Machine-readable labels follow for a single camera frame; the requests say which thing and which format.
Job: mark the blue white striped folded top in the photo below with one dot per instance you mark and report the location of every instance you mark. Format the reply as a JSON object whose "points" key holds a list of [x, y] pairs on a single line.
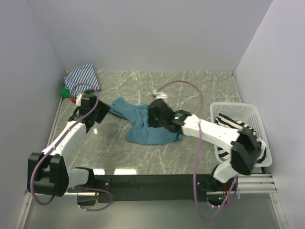
{"points": [[82, 79]]}

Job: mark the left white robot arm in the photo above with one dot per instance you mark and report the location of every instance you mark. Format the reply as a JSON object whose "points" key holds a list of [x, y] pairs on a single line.
{"points": [[47, 170]]}

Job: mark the white plastic laundry basket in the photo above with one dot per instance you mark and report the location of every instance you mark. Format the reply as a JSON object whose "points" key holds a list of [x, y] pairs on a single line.
{"points": [[247, 113]]}

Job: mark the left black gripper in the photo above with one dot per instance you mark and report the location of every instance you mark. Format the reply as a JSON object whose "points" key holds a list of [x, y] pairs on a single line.
{"points": [[104, 109]]}

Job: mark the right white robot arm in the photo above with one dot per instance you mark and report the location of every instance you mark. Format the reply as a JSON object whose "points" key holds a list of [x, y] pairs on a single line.
{"points": [[242, 145]]}

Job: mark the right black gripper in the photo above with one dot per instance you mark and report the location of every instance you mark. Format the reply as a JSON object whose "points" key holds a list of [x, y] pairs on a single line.
{"points": [[150, 121]]}

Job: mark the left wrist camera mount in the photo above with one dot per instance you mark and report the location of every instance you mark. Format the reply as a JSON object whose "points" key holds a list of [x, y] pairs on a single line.
{"points": [[77, 100]]}

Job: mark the green folded top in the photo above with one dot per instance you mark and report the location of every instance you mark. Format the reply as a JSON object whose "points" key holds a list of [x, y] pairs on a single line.
{"points": [[65, 92]]}

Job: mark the teal blue tank top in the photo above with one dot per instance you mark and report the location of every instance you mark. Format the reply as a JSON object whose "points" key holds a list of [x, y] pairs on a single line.
{"points": [[140, 132]]}

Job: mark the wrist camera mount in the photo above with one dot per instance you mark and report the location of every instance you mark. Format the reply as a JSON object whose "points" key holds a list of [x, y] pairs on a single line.
{"points": [[159, 95], [77, 100]]}

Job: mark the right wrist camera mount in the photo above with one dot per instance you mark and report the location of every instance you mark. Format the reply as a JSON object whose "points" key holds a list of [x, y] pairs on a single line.
{"points": [[159, 95]]}

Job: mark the black base crossbar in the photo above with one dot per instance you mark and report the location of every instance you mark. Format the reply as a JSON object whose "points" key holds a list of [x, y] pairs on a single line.
{"points": [[146, 187]]}

